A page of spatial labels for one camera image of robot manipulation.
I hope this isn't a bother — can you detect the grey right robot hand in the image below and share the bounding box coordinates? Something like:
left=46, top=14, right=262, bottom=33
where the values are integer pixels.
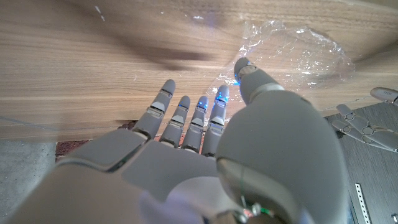
left=6, top=57, right=349, bottom=224

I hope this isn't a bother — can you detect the dark grey door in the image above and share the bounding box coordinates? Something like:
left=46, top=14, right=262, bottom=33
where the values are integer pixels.
left=323, top=102, right=398, bottom=224

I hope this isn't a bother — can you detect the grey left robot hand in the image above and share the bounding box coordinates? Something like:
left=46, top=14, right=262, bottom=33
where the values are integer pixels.
left=331, top=86, right=398, bottom=153

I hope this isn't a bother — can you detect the white perforated strip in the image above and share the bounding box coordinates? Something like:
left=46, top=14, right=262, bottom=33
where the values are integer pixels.
left=354, top=182, right=373, bottom=224

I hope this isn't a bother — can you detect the clear plastic wrap sheet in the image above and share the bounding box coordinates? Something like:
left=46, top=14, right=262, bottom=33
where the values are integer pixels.
left=214, top=20, right=355, bottom=94

